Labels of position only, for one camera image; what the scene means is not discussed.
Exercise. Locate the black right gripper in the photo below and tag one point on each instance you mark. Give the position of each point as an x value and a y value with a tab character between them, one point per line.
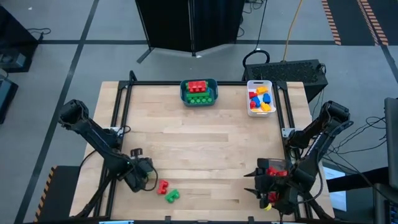
280	189

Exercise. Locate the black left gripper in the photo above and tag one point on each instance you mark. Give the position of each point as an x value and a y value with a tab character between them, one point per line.
140	174

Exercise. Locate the green two-stud block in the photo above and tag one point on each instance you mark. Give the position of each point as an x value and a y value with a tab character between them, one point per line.
172	196

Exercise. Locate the blue one-stud block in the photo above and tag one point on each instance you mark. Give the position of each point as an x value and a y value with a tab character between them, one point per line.
256	101
266	98

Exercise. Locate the long green building block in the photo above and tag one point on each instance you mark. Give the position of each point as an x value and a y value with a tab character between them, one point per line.
199	95
187	87

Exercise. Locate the long red building block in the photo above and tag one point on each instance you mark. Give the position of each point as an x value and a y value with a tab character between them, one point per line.
197	85

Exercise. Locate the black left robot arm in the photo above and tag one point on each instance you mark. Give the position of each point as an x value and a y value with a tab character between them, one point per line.
93	133

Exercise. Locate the white plastic bin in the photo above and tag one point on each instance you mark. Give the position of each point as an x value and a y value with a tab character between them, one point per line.
273	113

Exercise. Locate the black mat yellow stripes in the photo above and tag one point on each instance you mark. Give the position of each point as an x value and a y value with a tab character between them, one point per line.
62	193

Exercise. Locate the teal plastic bin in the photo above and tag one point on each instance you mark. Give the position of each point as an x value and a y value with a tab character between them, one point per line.
183	101

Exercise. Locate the black computer case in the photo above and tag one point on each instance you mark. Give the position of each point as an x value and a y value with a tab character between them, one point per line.
286	73

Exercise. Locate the black electronic device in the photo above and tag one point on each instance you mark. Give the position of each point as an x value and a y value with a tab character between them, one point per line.
384	205

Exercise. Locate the black monitor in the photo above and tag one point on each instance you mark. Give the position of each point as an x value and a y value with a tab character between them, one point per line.
392	140

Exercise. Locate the black folding partition screen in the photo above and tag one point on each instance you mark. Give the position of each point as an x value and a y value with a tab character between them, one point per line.
168	25

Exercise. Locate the dark box with screen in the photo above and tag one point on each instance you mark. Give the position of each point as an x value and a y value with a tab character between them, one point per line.
6	99

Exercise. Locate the black equipment cart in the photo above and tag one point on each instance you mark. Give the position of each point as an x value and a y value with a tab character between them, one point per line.
15	31

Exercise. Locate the black mat orange stripes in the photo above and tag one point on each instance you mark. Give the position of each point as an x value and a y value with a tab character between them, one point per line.
348	18

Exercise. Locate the black metal table frame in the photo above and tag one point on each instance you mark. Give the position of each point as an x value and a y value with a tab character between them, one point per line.
155	83

